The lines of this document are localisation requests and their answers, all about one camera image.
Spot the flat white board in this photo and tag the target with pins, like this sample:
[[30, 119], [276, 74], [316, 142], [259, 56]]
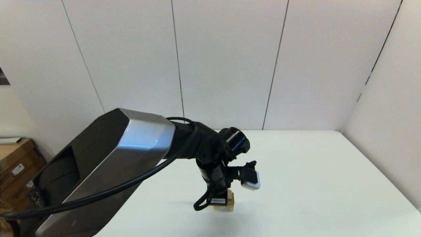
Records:
[[9, 140]]

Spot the triangular wooden building block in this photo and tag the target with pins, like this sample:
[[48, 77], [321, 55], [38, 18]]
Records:
[[231, 195]]

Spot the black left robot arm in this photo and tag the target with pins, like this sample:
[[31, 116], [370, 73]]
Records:
[[131, 144]]

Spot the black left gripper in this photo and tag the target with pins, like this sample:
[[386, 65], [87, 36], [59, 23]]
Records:
[[218, 187]]

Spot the dark wall picture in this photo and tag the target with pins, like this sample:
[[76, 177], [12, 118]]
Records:
[[3, 78]]

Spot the rectangular wooden building block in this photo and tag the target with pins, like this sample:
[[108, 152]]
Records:
[[231, 202]]

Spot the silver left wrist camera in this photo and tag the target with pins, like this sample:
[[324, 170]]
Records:
[[251, 184]]

